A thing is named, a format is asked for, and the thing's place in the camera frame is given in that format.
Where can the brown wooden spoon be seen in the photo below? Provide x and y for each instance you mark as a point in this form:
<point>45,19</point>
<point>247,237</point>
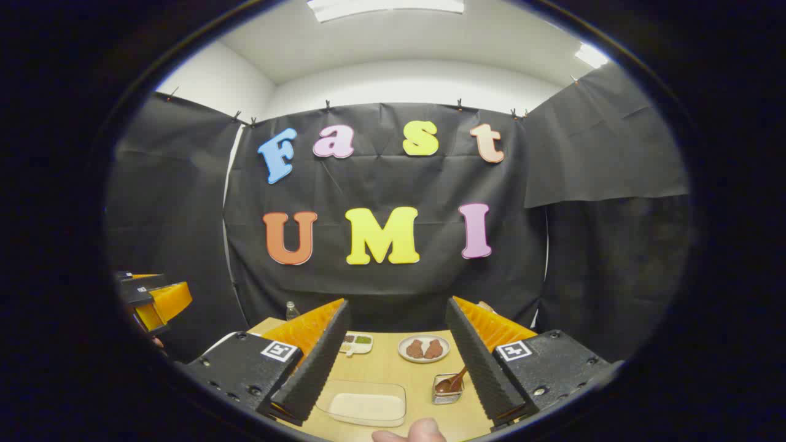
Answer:
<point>451,382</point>

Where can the clear glass tray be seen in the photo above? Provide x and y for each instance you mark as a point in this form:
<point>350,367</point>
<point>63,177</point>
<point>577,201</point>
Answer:
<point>362,388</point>

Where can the clear water bottle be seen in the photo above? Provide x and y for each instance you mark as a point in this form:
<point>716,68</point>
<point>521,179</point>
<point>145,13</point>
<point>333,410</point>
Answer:
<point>292,312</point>

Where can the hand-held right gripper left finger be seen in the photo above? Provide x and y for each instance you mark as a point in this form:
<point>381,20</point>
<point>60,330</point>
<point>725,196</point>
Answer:
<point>319,362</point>

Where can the ceiling light panel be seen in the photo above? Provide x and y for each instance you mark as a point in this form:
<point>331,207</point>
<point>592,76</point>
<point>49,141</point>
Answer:
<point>387,7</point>
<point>591,55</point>

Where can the brown meat piece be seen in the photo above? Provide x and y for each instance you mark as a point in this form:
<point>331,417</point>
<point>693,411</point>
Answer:
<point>414,350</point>
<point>433,350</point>

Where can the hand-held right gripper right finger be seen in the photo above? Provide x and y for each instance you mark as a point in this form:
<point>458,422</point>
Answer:
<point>476,368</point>

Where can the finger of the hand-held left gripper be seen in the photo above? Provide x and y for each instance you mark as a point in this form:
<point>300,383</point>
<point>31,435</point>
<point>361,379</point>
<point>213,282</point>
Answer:
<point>169,301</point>

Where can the white round plate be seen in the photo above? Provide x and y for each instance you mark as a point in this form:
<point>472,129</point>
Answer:
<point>424,361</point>

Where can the white divided condiment dish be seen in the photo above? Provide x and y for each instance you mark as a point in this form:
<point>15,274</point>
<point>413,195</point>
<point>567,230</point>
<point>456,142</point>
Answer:
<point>359,344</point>

